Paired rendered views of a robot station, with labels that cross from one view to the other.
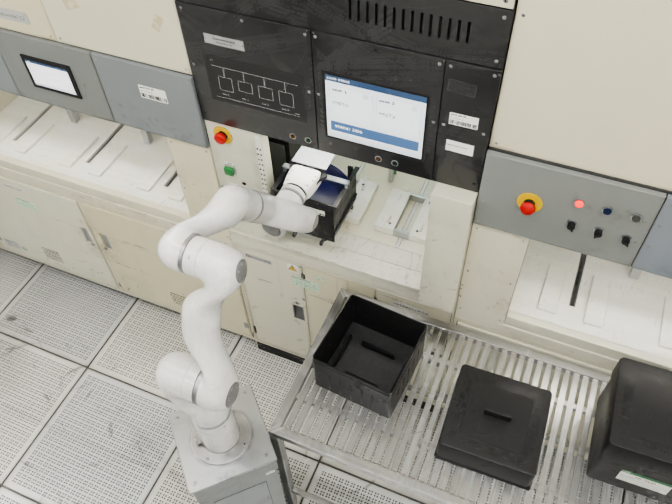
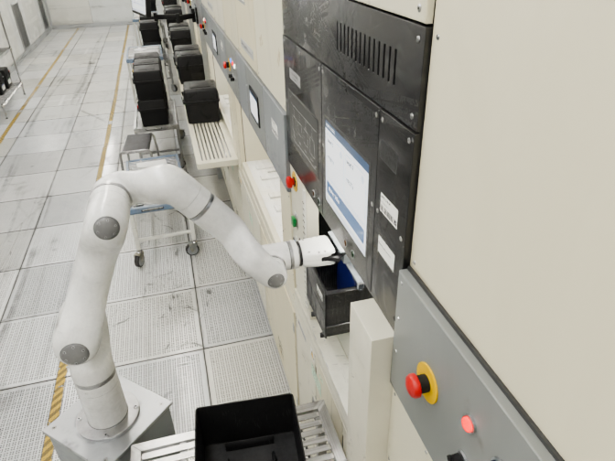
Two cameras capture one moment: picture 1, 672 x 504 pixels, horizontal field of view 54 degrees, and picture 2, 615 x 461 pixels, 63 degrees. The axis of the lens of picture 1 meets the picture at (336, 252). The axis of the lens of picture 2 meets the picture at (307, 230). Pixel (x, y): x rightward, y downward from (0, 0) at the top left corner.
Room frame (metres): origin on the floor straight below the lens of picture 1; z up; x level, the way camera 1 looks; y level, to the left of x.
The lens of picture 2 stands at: (0.67, -0.85, 2.07)
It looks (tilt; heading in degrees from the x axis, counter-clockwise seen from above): 31 degrees down; 50
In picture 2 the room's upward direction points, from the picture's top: 2 degrees counter-clockwise
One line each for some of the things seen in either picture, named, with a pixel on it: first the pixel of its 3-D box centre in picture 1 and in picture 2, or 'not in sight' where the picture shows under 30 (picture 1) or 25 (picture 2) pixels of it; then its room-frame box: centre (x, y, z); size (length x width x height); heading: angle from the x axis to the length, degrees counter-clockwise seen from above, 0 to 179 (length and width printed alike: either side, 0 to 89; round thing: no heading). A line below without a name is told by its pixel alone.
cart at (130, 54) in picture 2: not in sight; (150, 82); (3.31, 5.41, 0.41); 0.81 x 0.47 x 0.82; 65
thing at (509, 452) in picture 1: (495, 421); not in sight; (0.84, -0.46, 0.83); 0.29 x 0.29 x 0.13; 67
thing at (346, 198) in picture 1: (316, 190); (346, 282); (1.57, 0.06, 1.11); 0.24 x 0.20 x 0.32; 65
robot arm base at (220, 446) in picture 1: (216, 423); (102, 395); (0.86, 0.39, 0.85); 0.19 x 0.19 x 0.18
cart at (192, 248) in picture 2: not in sight; (162, 204); (2.03, 2.56, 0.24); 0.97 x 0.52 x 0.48; 67
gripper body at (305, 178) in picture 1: (300, 182); (313, 251); (1.48, 0.10, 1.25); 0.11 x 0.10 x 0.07; 155
